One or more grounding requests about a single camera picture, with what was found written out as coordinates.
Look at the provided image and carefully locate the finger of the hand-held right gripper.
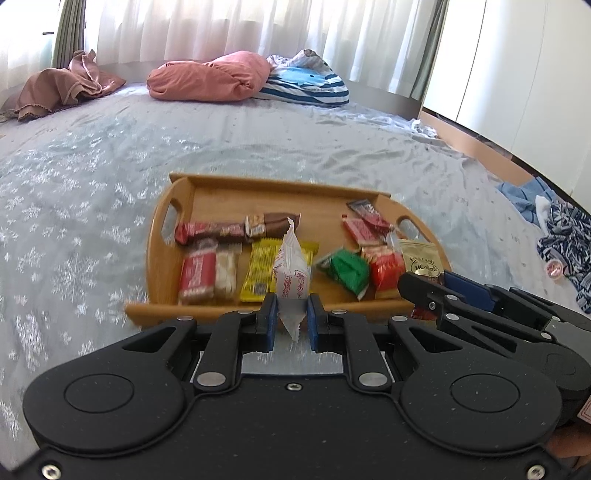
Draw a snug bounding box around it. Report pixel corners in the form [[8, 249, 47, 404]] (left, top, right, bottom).
[[398, 272, 555, 352], [444, 271, 559, 324]]

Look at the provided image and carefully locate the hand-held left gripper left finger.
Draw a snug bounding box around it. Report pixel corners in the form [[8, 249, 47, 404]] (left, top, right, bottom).
[[122, 293, 280, 393]]

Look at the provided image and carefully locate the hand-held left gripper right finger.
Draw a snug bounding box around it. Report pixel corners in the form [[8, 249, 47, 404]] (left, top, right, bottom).
[[308, 294, 467, 392]]

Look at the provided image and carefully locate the gold candy pouch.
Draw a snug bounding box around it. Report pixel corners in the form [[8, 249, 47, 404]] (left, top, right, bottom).
[[397, 239, 446, 282]]

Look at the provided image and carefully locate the red wedge packet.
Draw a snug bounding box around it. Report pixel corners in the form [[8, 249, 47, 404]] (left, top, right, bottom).
[[362, 244, 407, 291]]

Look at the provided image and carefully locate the white snack packet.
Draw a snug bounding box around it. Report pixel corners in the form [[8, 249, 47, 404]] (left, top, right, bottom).
[[272, 217, 312, 342]]

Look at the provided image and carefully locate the yellow snack packet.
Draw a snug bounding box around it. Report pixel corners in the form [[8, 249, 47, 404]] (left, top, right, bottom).
[[239, 237, 319, 303]]

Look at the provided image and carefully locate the green packet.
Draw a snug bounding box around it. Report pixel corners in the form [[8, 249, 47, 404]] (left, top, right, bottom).
[[316, 248, 370, 301]]

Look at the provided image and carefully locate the beige wafer packet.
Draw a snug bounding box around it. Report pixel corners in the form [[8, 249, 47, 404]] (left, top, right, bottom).
[[213, 242, 243, 303]]

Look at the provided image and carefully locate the pink red snack packet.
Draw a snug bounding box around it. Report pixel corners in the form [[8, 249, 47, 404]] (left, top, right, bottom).
[[342, 215, 393, 246]]

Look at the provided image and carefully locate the red biscuit packet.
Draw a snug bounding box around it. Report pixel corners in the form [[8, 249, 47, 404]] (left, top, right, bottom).
[[178, 237, 219, 305]]

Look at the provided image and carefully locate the dark red striped packet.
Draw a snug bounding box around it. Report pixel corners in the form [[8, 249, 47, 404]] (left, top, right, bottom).
[[346, 199, 393, 232]]

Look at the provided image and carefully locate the long brown chocolate bar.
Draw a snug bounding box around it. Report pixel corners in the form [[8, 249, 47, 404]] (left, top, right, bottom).
[[245, 211, 302, 240]]

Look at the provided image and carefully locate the wooden tray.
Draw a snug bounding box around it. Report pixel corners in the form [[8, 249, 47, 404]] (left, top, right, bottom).
[[124, 172, 452, 330]]

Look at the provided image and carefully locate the navy white patterned cloth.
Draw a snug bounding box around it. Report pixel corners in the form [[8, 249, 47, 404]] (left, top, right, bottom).
[[536, 196, 591, 315]]

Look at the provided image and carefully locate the crumpled clear plastic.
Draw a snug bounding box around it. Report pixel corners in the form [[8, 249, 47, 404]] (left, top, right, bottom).
[[409, 117, 438, 139]]

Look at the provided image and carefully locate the white wardrobe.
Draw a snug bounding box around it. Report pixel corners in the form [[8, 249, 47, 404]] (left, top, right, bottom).
[[422, 0, 591, 217]]

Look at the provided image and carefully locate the green curtain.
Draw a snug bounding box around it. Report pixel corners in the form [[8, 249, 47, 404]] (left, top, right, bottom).
[[51, 0, 93, 70], [409, 0, 451, 109]]

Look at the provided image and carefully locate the blue striped cushion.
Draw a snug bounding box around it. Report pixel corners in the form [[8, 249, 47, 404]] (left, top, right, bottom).
[[256, 48, 350, 108]]

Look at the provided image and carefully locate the pink pillow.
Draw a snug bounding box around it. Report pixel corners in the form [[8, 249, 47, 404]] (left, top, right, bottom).
[[147, 51, 272, 102]]

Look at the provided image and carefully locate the white sheer curtain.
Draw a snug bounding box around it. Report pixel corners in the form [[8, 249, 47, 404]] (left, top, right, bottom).
[[0, 0, 444, 100]]

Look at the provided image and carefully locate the brownish pink cloth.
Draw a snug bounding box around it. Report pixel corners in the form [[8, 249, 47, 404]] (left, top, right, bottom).
[[0, 50, 126, 121]]

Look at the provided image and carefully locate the wooden bed frame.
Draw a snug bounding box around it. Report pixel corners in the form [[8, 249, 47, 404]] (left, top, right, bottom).
[[418, 108, 555, 204]]

